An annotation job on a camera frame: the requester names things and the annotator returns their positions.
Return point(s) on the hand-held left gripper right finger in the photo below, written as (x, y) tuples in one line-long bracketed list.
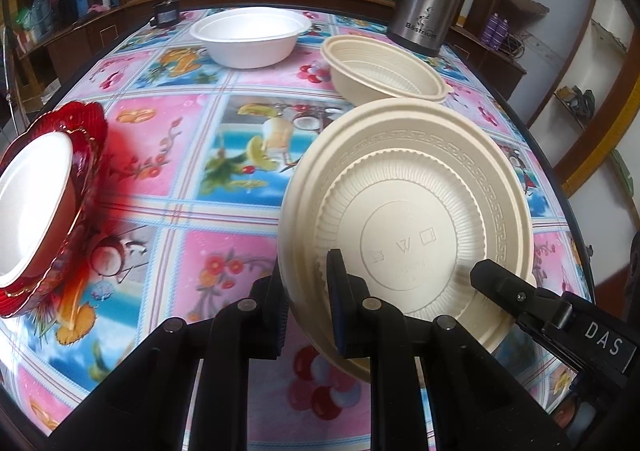
[(337, 311)]

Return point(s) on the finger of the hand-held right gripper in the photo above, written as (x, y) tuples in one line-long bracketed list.
[(505, 288)]

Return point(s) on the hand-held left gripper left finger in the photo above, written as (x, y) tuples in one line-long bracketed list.
[(277, 326)]

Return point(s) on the small beige bowl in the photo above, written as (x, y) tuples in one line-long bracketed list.
[(400, 181)]

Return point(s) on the large beige bowl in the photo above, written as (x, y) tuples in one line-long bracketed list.
[(360, 81)]

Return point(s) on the small white bowl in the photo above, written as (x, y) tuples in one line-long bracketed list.
[(35, 206)]

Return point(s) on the red plate with gold print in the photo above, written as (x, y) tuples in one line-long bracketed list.
[(95, 121)]

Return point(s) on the large white bowl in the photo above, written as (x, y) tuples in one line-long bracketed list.
[(240, 51)]

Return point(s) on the dark shoes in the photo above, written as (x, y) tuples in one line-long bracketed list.
[(575, 101)]

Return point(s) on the purple bottle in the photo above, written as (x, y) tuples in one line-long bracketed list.
[(490, 31), (501, 35)]

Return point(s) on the black power adapter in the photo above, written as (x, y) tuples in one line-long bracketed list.
[(165, 15)]

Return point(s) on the wooden cabinet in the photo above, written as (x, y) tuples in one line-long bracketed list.
[(120, 31)]

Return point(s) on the pink cloth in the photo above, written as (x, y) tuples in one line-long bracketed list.
[(99, 10)]

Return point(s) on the black bottle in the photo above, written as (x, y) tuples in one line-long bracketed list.
[(64, 1)]

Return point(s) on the clear water bottle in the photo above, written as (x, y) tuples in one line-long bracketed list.
[(41, 16)]

